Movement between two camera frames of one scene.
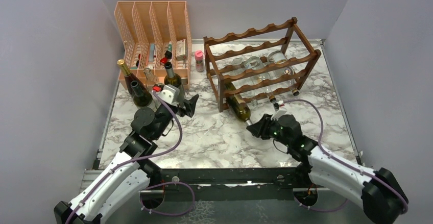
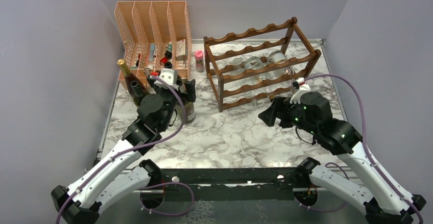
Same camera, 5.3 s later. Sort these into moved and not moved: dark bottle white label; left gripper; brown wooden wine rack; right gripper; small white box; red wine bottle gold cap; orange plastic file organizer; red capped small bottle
Moved: right gripper; left gripper
Not moved: brown wooden wine rack; red capped small bottle; orange plastic file organizer; dark bottle white label; red wine bottle gold cap; small white box
